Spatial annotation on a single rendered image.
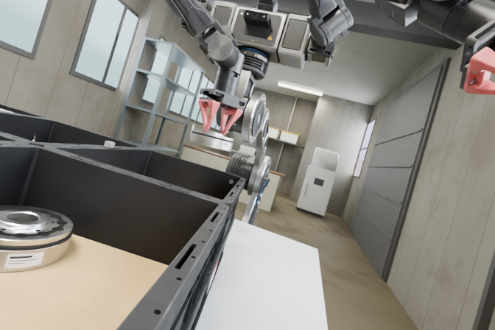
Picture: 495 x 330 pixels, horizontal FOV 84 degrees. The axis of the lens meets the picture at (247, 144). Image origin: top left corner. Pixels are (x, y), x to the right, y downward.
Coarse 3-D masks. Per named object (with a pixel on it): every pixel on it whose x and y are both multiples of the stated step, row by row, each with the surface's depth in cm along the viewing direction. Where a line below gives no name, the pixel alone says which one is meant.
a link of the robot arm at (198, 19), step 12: (180, 0) 63; (192, 0) 64; (180, 12) 65; (192, 12) 65; (204, 12) 65; (192, 24) 65; (204, 24) 66; (216, 24) 66; (204, 36) 68; (204, 48) 67
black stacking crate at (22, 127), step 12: (0, 120) 65; (12, 120) 68; (24, 120) 71; (36, 120) 75; (12, 132) 69; (24, 132) 72; (36, 132) 76; (48, 132) 80; (60, 132) 81; (72, 132) 80; (84, 132) 80; (96, 144) 80; (120, 144) 80
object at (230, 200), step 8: (64, 152) 41; (160, 152) 79; (88, 160) 40; (184, 160) 79; (120, 168) 41; (208, 168) 78; (144, 176) 41; (232, 176) 78; (168, 184) 40; (240, 184) 63; (192, 192) 40; (232, 192) 50; (240, 192) 62; (224, 200) 40; (232, 200) 42; (232, 208) 46
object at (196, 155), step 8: (184, 152) 561; (192, 152) 558; (200, 152) 554; (208, 152) 551; (192, 160) 556; (200, 160) 553; (208, 160) 549; (216, 160) 546; (224, 160) 543; (216, 168) 545; (224, 168) 541; (272, 176) 520; (280, 176) 522; (272, 184) 519; (280, 184) 579; (264, 192) 521; (272, 192) 518; (240, 200) 530; (248, 200) 526; (264, 200) 520; (272, 200) 517; (264, 208) 519
